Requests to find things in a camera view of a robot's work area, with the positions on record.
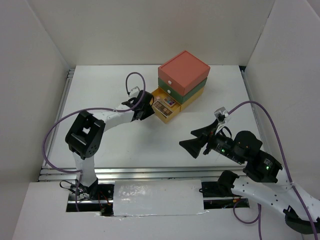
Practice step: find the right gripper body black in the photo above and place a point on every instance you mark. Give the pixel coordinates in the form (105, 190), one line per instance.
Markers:
(221, 144)

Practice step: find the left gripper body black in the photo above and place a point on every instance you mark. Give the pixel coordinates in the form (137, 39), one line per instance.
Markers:
(147, 111)

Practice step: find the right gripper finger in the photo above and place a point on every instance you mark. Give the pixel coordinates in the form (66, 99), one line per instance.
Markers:
(194, 146)
(205, 131)

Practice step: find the brown eyeshadow palette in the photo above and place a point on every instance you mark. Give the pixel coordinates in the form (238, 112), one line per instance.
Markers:
(162, 108)

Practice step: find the yellow drawer box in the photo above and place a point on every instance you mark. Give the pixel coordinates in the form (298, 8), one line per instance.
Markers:
(177, 108)

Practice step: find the colourful square eyeshadow palette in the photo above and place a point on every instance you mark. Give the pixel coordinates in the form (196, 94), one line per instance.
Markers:
(169, 102)

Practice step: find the green drawer box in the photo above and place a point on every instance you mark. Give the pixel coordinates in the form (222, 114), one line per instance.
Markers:
(181, 99)

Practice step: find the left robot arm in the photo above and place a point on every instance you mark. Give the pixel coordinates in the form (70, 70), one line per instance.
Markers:
(85, 135)

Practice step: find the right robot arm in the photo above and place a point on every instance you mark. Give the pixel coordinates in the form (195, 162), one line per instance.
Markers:
(265, 182)

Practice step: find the white front cover panel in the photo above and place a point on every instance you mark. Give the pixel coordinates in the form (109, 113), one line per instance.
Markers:
(158, 198)

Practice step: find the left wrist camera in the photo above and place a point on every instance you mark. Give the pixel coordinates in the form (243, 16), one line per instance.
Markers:
(134, 92)

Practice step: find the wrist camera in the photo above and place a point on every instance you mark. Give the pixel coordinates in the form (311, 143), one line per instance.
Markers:
(222, 115)
(134, 92)

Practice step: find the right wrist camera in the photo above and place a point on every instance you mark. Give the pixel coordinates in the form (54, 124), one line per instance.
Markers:
(222, 115)

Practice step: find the aluminium table rail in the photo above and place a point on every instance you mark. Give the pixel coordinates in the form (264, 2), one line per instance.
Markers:
(148, 149)

